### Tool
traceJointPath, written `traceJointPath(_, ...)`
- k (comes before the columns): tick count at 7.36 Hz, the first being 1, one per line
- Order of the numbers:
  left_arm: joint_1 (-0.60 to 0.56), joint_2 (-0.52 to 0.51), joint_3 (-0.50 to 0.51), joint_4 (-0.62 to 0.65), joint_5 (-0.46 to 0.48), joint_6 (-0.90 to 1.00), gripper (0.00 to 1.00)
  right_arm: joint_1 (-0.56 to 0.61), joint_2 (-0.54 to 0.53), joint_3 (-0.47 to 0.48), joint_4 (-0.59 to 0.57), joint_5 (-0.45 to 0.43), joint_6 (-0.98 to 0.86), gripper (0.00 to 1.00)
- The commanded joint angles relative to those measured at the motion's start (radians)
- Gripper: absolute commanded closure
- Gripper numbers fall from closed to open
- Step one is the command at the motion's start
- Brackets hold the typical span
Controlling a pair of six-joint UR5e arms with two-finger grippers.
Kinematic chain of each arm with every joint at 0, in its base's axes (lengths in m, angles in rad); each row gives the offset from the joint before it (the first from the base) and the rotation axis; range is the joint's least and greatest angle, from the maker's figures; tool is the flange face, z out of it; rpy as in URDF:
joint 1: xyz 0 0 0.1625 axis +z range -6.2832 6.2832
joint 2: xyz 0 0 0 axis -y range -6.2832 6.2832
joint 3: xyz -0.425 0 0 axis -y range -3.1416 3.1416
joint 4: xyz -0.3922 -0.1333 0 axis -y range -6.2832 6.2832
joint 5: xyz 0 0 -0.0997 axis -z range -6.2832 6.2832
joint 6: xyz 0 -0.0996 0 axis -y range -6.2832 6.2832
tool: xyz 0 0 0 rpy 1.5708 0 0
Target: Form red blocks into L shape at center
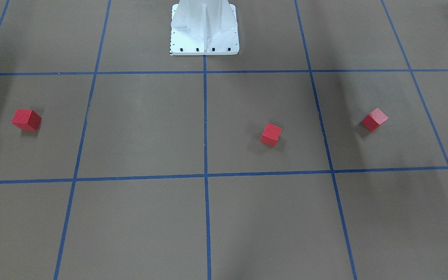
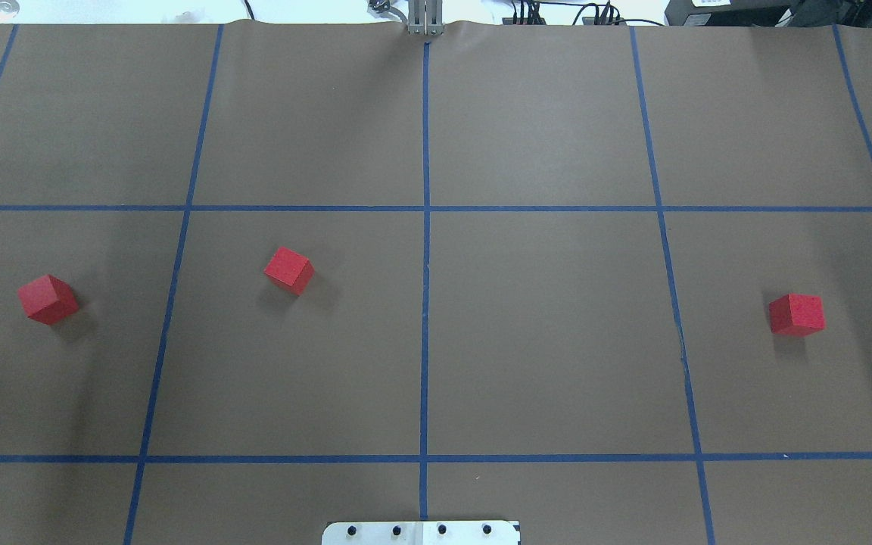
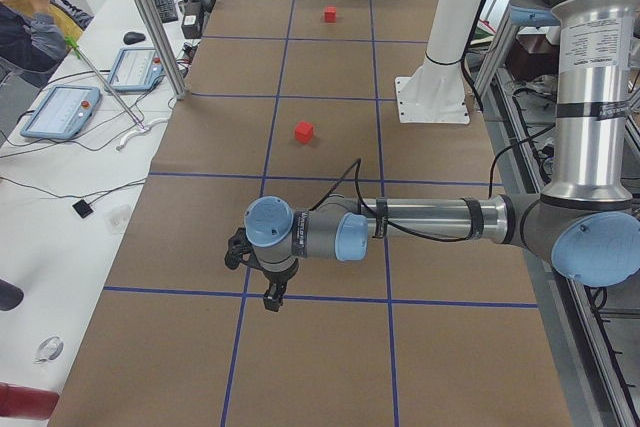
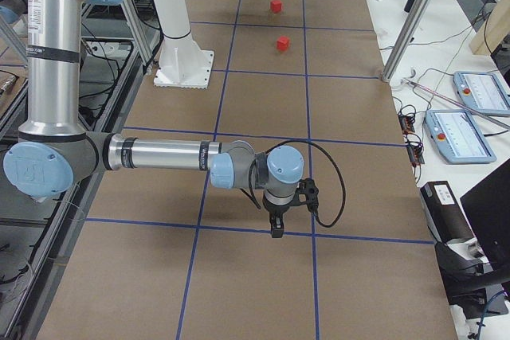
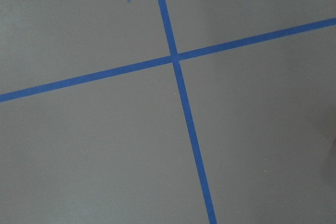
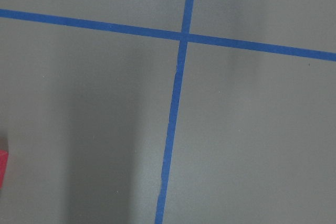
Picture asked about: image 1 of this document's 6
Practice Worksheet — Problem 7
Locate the red cube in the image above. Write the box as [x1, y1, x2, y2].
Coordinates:
[361, 108, 388, 132]
[260, 123, 282, 147]

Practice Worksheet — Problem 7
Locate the white pedestal column base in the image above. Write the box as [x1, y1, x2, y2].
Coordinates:
[170, 0, 240, 56]

